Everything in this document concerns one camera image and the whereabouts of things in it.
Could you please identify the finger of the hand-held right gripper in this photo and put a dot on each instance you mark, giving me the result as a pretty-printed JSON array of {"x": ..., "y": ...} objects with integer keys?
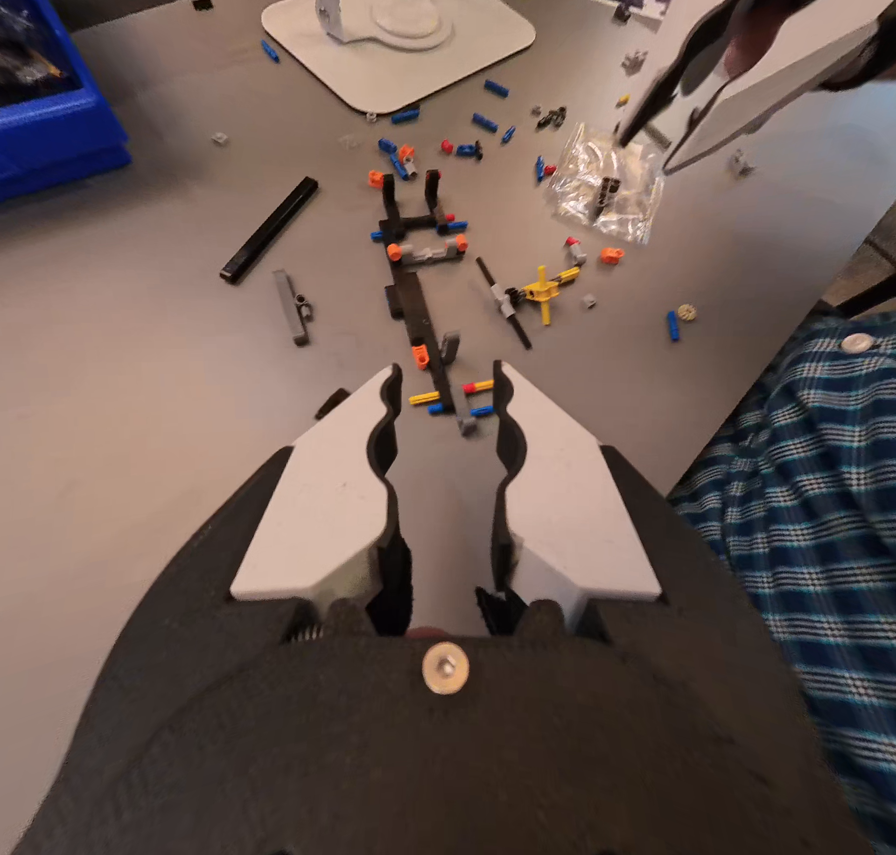
[
  {"x": 700, "y": 8},
  {"x": 784, "y": 89}
]

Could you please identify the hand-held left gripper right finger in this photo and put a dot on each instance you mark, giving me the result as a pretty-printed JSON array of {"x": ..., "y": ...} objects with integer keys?
[{"x": 581, "y": 519}]

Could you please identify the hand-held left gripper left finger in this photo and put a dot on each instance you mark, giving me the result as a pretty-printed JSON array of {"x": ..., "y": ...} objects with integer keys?
[{"x": 315, "y": 519}]

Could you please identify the light grey lego connector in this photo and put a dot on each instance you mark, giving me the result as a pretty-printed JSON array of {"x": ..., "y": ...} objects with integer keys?
[{"x": 633, "y": 61}]

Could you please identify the small light grey lego pin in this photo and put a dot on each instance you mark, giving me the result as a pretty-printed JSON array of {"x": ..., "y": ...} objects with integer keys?
[{"x": 740, "y": 162}]

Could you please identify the black lego pin connector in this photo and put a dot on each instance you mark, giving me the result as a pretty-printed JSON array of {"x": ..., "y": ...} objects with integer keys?
[{"x": 551, "y": 117}]

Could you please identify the dark grey lego beam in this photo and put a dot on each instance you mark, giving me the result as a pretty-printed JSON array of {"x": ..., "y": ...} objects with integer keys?
[{"x": 290, "y": 306}]

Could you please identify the scattered blue lego pins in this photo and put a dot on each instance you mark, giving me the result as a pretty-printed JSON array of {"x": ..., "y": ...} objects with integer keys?
[{"x": 495, "y": 87}]

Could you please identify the yellow black lego joint assembly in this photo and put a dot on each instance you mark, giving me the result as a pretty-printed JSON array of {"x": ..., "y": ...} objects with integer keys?
[{"x": 539, "y": 292}]

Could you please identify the grey red lego pin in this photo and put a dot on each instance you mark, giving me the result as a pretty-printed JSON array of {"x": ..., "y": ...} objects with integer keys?
[{"x": 575, "y": 250}]

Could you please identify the blue lego liftarm black pin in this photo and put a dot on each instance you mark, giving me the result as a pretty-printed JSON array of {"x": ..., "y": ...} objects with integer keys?
[{"x": 467, "y": 148}]

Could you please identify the grey lego actuator orange ends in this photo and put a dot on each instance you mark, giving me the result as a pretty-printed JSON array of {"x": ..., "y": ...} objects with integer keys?
[{"x": 427, "y": 248}]

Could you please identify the black long lego beam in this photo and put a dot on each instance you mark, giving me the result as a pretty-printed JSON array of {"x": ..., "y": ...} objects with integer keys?
[{"x": 269, "y": 229}]

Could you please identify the person's right hand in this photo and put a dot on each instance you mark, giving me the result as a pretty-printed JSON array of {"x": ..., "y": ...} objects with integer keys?
[{"x": 759, "y": 29}]

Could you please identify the clear plastic bag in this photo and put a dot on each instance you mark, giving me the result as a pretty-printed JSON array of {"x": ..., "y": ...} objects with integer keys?
[{"x": 602, "y": 183}]

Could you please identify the white book stand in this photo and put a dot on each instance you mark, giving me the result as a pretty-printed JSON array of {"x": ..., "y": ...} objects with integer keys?
[{"x": 483, "y": 36}]

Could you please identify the person's torso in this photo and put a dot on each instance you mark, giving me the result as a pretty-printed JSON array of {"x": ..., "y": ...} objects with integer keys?
[{"x": 805, "y": 519}]

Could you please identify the small clear plastic scrap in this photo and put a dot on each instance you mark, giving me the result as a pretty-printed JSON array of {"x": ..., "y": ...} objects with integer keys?
[{"x": 348, "y": 143}]

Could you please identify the blue plastic bin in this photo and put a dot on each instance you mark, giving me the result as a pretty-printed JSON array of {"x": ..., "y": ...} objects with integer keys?
[{"x": 63, "y": 141}]

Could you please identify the black lego frame assembly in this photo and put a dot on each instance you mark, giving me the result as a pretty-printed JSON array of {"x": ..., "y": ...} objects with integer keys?
[{"x": 416, "y": 295}]

